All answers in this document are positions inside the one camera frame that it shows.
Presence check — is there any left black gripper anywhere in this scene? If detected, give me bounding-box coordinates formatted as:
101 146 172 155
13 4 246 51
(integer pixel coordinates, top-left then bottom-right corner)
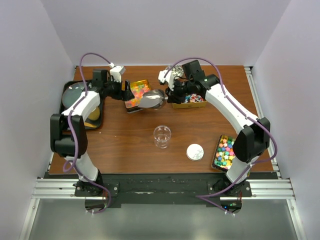
103 77 134 102

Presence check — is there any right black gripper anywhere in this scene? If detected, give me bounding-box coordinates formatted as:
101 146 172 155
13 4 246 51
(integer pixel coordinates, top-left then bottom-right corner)
165 78 194 105

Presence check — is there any tin of translucent star candies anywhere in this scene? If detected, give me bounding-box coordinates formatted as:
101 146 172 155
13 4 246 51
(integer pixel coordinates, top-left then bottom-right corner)
124 79 152 114

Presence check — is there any metal scoop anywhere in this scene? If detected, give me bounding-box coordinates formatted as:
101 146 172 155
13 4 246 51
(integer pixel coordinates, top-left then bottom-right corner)
138 89 168 110

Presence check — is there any clear plastic jar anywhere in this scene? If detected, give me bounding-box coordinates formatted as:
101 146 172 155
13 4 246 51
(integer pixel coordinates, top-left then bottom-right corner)
153 125 172 149

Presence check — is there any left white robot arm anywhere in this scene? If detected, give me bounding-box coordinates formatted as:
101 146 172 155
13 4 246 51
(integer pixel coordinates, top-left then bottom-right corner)
50 65 135 196

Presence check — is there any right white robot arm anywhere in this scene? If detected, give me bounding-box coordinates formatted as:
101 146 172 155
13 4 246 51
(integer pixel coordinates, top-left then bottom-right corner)
158 58 271 197

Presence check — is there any gold tin of wrapped candies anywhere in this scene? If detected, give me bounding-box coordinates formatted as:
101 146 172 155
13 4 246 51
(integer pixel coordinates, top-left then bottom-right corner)
172 93 207 109

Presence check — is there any patterned ceramic bowl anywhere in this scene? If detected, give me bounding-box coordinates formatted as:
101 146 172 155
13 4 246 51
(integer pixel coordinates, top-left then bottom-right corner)
165 64 185 79

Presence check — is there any yellow cup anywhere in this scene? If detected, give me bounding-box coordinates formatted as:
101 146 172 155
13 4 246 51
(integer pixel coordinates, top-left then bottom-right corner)
87 107 101 121

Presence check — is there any black serving tray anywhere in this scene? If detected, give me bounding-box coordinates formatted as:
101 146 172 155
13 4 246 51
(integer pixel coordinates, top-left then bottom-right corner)
59 80 103 130

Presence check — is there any gold knife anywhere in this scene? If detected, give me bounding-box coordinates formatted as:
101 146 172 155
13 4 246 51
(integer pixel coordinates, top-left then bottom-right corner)
84 122 97 128

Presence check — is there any grey-blue plate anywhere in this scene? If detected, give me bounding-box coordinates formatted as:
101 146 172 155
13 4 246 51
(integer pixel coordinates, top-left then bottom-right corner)
61 81 85 109

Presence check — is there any white jar lid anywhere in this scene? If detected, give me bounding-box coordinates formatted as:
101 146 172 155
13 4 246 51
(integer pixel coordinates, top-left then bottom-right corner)
186 143 204 161

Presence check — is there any tray of paper stars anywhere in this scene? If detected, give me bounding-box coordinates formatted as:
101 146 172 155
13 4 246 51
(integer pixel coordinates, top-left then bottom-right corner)
211 135 236 172

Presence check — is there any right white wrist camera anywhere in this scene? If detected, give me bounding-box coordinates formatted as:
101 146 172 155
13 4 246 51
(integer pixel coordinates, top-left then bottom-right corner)
158 70 176 91

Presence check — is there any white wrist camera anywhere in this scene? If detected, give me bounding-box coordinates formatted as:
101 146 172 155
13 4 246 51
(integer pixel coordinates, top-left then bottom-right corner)
108 62 126 83
158 70 176 91

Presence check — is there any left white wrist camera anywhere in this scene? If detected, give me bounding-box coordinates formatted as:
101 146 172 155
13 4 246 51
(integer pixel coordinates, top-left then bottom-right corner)
108 62 126 83

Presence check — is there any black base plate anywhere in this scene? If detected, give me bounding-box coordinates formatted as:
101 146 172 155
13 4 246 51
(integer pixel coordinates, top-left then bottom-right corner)
73 173 252 210

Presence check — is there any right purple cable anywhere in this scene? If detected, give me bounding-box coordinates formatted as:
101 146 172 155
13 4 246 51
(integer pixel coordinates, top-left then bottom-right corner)
164 57 279 210

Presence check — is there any purple cable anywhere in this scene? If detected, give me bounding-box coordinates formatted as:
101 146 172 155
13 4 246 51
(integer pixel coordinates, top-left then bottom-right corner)
62 52 113 214
164 57 279 210

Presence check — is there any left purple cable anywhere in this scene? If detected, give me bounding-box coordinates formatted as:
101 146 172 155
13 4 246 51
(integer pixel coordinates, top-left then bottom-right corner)
62 52 113 214

